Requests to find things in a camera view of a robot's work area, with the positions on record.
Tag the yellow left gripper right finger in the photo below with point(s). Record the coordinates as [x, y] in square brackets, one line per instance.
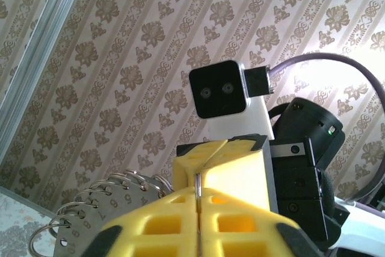
[246, 230]

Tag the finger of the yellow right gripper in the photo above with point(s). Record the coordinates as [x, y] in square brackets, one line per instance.
[240, 172]
[192, 163]

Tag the aluminium frame post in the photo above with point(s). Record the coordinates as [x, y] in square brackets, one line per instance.
[30, 43]

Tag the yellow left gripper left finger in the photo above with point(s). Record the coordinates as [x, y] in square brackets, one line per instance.
[156, 230]

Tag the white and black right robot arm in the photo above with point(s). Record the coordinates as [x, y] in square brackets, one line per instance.
[361, 227]

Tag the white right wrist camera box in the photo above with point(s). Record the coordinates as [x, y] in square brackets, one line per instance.
[228, 94]

